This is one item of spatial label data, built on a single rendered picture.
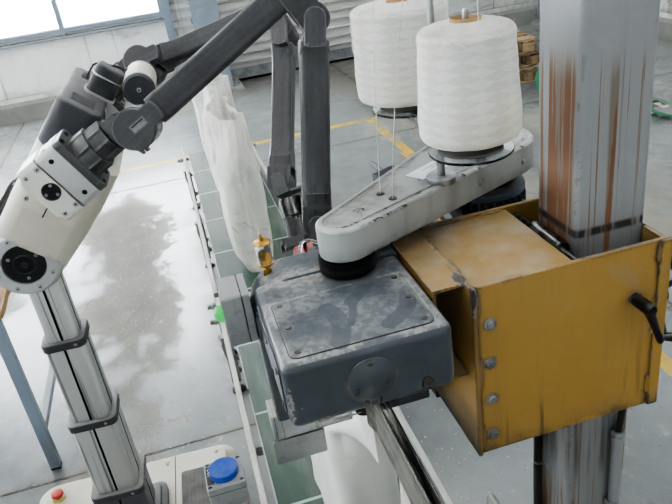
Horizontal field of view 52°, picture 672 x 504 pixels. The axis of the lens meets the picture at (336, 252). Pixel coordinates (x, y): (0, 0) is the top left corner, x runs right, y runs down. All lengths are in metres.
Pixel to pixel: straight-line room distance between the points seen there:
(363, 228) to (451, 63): 0.28
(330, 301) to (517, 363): 0.31
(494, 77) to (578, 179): 0.24
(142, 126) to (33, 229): 0.43
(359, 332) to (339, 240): 0.16
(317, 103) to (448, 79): 0.45
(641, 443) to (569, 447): 1.39
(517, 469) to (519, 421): 1.43
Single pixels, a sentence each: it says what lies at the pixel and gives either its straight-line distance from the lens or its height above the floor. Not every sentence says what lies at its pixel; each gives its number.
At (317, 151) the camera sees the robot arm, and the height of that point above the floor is 1.43.
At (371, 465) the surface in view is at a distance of 1.59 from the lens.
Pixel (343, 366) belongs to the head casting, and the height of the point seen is 1.31.
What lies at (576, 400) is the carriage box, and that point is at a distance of 1.21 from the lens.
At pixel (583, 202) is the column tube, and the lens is 1.10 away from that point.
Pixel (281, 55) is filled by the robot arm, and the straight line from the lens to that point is 1.79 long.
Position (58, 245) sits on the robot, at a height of 1.24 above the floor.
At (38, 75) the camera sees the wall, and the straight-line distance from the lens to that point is 8.71.
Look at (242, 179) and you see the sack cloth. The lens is 3.00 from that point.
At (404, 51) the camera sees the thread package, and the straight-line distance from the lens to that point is 1.13.
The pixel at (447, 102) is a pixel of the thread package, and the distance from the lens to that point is 0.92.
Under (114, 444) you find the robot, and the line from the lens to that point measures 2.06.
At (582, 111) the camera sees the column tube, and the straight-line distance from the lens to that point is 1.05.
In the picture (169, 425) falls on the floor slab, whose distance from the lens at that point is 3.03.
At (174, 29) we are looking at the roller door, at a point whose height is 0.72.
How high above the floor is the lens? 1.86
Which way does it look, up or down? 27 degrees down
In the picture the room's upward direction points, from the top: 8 degrees counter-clockwise
